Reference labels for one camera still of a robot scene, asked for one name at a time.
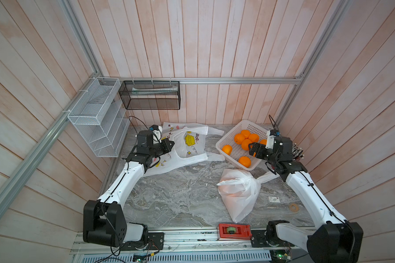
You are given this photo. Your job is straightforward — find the white wire mesh shelf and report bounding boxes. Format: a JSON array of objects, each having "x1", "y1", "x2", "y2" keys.
[{"x1": 68, "y1": 77, "x2": 129, "y2": 158}]

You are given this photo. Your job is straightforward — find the white plastic bag front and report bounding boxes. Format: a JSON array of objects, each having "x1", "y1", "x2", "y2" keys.
[{"x1": 217, "y1": 169, "x2": 279, "y2": 223}]

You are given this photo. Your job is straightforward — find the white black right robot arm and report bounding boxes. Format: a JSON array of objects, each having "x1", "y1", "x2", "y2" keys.
[{"x1": 249, "y1": 134, "x2": 363, "y2": 263}]

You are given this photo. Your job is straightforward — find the black wire mesh basket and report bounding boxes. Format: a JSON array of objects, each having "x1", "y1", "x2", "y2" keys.
[{"x1": 118, "y1": 80, "x2": 181, "y2": 110}]

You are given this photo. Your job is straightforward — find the white printed bag back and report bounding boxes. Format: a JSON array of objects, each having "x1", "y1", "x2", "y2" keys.
[{"x1": 162, "y1": 122, "x2": 224, "y2": 136}]

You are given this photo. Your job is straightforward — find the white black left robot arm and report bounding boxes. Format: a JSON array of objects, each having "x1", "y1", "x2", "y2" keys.
[{"x1": 83, "y1": 125, "x2": 174, "y2": 249}]

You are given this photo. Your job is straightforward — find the red tape dispenser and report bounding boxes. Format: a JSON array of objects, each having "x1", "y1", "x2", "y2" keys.
[{"x1": 218, "y1": 224, "x2": 252, "y2": 240}]

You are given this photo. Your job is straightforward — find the brown tape roll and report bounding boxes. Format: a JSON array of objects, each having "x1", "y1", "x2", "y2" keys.
[{"x1": 289, "y1": 203, "x2": 300, "y2": 213}]

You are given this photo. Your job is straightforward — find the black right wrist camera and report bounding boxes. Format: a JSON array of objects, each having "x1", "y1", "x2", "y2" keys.
[{"x1": 266, "y1": 129, "x2": 282, "y2": 149}]

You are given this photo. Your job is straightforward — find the small white label card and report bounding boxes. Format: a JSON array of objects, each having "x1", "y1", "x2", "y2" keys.
[{"x1": 268, "y1": 196, "x2": 280, "y2": 203}]

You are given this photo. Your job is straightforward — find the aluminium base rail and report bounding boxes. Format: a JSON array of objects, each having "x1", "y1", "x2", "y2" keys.
[{"x1": 68, "y1": 227, "x2": 312, "y2": 263}]

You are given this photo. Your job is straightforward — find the white plastic perforated basket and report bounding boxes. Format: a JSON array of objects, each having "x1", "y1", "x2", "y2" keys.
[{"x1": 216, "y1": 120, "x2": 272, "y2": 171}]

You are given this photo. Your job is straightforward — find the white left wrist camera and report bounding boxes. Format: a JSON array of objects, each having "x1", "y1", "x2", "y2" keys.
[{"x1": 149, "y1": 124, "x2": 162, "y2": 143}]

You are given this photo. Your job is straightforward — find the white printed bag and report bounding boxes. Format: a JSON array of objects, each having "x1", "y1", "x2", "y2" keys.
[
  {"x1": 144, "y1": 128, "x2": 225, "y2": 177},
  {"x1": 162, "y1": 122, "x2": 224, "y2": 136}
]

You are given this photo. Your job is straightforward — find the red cup of pens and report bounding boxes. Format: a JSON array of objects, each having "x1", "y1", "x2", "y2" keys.
[{"x1": 292, "y1": 143, "x2": 304, "y2": 161}]

